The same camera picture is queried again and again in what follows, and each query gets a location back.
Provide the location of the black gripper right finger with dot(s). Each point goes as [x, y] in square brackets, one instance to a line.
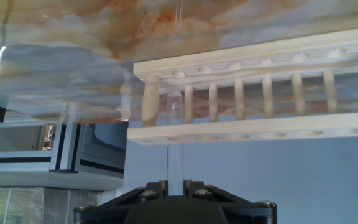
[244, 208]

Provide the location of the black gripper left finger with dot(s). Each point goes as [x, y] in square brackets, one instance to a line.
[110, 208]

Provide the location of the clear glass test tube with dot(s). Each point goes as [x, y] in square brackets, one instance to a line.
[175, 168]

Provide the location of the wooden test tube rack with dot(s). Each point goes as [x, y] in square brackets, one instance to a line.
[259, 127]

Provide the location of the plastic wrapped cardboard box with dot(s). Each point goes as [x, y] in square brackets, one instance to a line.
[26, 205]

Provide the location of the orange marble pattern mat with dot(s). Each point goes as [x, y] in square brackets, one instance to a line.
[73, 46]

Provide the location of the aluminium profile frame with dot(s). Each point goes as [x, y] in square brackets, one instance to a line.
[26, 171]

